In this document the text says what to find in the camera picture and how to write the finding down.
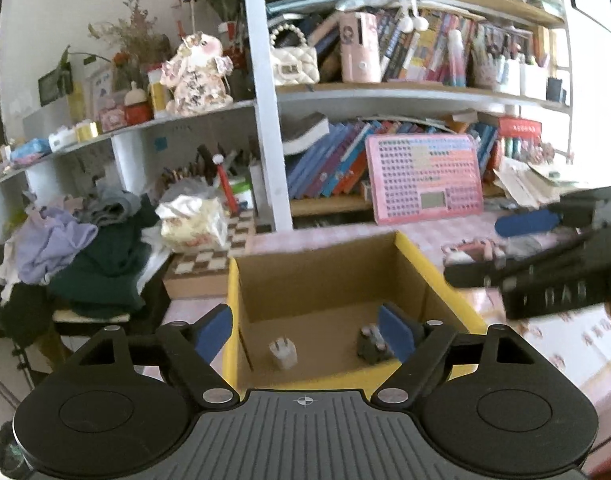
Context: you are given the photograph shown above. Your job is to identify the pink cylindrical case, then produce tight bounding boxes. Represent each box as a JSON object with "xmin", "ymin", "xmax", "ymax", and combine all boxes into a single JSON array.
[{"xmin": 339, "ymin": 12, "xmax": 381, "ymax": 84}]

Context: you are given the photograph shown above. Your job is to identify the stack of papers books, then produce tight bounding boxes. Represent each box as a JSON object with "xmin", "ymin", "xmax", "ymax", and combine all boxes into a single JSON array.
[{"xmin": 493, "ymin": 157, "xmax": 577, "ymax": 209}]

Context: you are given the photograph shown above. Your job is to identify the row of blue books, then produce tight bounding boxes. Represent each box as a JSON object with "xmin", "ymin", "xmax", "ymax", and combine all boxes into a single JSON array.
[{"xmin": 286, "ymin": 119, "xmax": 440, "ymax": 200}]

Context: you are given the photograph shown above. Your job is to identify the black charger block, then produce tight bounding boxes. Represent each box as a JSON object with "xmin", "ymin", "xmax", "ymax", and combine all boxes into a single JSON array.
[{"xmin": 356, "ymin": 324, "xmax": 393, "ymax": 365}]

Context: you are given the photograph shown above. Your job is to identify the crumpled white plastic bag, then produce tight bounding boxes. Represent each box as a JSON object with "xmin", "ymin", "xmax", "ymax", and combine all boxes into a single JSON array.
[{"xmin": 156, "ymin": 195, "xmax": 230, "ymax": 252}]

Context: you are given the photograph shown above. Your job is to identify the pink keyboard learning toy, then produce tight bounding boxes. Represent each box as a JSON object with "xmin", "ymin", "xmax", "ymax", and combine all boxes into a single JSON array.
[{"xmin": 365, "ymin": 133, "xmax": 483, "ymax": 226}]

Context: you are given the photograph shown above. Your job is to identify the white quilted handbag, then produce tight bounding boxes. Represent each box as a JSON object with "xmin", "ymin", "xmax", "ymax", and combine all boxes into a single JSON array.
[{"xmin": 269, "ymin": 24, "xmax": 319, "ymax": 87}]

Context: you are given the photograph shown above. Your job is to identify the white wooden shelf unit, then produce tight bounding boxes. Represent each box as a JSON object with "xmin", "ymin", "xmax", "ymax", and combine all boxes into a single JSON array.
[{"xmin": 0, "ymin": 0, "xmax": 570, "ymax": 231}]

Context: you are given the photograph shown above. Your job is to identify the checkered board box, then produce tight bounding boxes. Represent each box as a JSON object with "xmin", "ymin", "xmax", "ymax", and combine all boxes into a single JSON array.
[{"xmin": 164, "ymin": 209, "xmax": 257, "ymax": 300}]

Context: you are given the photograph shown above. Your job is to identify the white power plug adapter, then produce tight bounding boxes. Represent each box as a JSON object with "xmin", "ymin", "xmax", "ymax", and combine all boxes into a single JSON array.
[{"xmin": 269, "ymin": 337, "xmax": 298, "ymax": 370}]

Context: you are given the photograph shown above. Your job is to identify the red white pen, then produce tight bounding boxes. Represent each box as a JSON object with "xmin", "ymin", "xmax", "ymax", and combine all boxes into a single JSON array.
[{"xmin": 212, "ymin": 154, "xmax": 240, "ymax": 216}]

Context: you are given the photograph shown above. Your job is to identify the floral ceramic figurine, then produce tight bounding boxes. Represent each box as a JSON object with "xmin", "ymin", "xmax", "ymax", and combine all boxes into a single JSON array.
[{"xmin": 160, "ymin": 32, "xmax": 234, "ymax": 117}]

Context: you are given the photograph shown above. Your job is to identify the red book box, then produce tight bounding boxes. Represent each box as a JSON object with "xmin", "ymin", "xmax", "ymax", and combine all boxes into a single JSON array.
[{"xmin": 497, "ymin": 116, "xmax": 542, "ymax": 141}]

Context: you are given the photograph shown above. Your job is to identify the yellow cardboard box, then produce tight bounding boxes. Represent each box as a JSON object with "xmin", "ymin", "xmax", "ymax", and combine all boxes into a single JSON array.
[{"xmin": 223, "ymin": 232, "xmax": 487, "ymax": 393}]

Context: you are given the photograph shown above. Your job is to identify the pile of clothes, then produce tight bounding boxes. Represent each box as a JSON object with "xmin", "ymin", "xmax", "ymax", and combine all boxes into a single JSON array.
[{"xmin": 0, "ymin": 186, "xmax": 166, "ymax": 318}]

